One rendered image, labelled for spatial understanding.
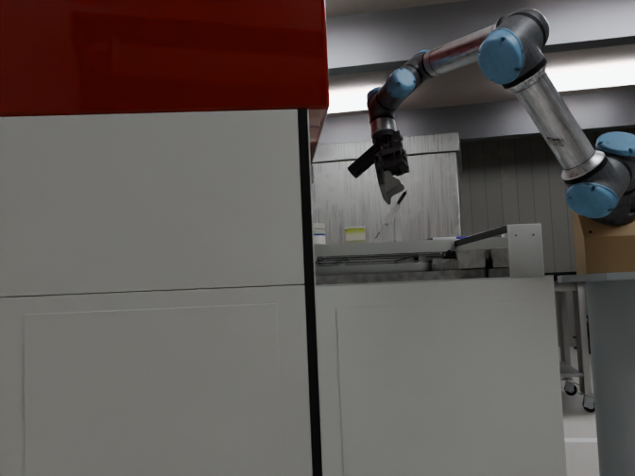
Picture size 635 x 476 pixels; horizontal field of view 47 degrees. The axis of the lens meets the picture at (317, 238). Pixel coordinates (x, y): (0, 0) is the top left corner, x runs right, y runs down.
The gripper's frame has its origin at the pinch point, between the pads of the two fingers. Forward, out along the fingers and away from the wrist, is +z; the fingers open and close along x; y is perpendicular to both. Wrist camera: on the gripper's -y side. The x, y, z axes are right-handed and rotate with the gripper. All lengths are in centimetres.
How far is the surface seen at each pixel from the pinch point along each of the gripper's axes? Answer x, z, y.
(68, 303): -58, 34, -59
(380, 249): 42.8, -3.7, -15.2
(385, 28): 280, -289, -55
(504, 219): 716, -289, -33
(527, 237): 9.5, 16.3, 34.8
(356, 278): 11.2, 16.6, -14.5
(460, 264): 20.3, 16.0, 14.3
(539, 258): 12.3, 21.7, 36.3
